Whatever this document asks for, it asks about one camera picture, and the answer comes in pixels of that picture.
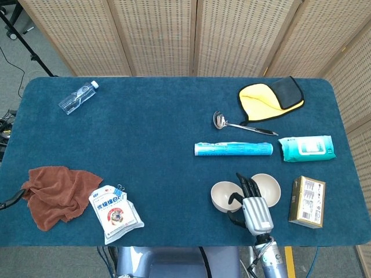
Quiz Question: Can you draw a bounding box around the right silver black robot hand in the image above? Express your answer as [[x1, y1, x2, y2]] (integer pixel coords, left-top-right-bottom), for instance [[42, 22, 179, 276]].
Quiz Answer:
[[227, 173, 275, 236]]

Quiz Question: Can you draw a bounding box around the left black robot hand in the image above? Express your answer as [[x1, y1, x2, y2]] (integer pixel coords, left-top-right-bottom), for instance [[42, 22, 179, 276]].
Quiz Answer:
[[0, 188, 27, 211]]

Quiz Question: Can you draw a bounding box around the cream bowl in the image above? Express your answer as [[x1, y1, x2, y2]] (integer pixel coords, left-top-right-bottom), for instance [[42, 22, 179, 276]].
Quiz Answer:
[[210, 181, 245, 214], [250, 173, 282, 208]]

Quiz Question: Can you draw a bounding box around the white pole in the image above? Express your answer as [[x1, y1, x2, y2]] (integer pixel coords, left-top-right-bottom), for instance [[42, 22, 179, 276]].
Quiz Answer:
[[247, 246, 257, 278]]

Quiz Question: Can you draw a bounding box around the brown towel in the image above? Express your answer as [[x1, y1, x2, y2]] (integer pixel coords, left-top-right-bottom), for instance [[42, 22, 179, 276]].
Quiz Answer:
[[20, 166, 104, 232]]

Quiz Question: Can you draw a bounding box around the gold carton box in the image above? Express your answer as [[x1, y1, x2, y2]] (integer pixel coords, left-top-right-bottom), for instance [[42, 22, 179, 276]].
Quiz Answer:
[[288, 175, 327, 229]]

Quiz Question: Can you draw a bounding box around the yellow strip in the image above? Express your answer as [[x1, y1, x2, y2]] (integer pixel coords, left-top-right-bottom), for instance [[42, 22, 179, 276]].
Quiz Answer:
[[285, 246, 297, 278]]

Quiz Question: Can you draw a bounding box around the blue plastic bag roll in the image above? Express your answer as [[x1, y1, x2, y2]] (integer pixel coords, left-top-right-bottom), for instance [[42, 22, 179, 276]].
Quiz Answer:
[[194, 141, 274, 158]]

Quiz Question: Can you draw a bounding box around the teal wet wipes pack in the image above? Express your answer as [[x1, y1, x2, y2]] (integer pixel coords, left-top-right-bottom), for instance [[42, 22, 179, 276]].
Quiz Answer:
[[277, 134, 337, 163]]

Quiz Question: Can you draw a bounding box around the blue-grey robot torso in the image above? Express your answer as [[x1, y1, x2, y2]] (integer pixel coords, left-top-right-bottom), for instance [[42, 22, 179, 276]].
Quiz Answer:
[[115, 246, 242, 278]]

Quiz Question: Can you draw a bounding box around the white sugar bag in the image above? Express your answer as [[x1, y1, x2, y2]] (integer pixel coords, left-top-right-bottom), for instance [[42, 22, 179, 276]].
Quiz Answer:
[[89, 184, 145, 246]]

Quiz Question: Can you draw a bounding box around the yellow and grey cloth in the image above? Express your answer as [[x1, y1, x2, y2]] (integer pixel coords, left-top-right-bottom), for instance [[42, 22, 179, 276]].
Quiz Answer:
[[238, 75, 305, 126]]

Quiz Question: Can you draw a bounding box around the clear plastic water bottle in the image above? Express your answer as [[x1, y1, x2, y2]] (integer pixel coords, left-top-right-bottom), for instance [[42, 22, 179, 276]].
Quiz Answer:
[[58, 81, 100, 116]]

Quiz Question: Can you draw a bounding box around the black tripod stand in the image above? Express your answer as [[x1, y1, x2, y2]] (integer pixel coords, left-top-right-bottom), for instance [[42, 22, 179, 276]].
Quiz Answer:
[[0, 11, 60, 78]]

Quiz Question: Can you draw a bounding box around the black chair base with caster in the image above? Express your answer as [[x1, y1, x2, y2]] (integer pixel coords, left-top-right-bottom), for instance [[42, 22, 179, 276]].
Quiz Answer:
[[0, 0, 35, 41]]

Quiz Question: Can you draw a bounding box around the woven folding screen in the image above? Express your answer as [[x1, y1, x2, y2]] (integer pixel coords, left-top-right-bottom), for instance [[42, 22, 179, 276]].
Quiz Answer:
[[17, 0, 371, 278]]

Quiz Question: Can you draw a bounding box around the bundle of cables and plugs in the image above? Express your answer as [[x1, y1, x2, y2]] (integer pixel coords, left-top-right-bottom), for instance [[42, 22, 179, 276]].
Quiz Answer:
[[0, 108, 18, 154]]

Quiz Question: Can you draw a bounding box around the blue cable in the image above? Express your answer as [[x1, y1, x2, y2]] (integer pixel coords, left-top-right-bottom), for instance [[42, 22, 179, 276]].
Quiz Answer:
[[307, 246, 319, 278]]

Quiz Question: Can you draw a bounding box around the steel ladle with black handle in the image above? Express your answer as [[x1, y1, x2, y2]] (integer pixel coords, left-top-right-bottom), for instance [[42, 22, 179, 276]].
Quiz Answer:
[[212, 111, 279, 137]]

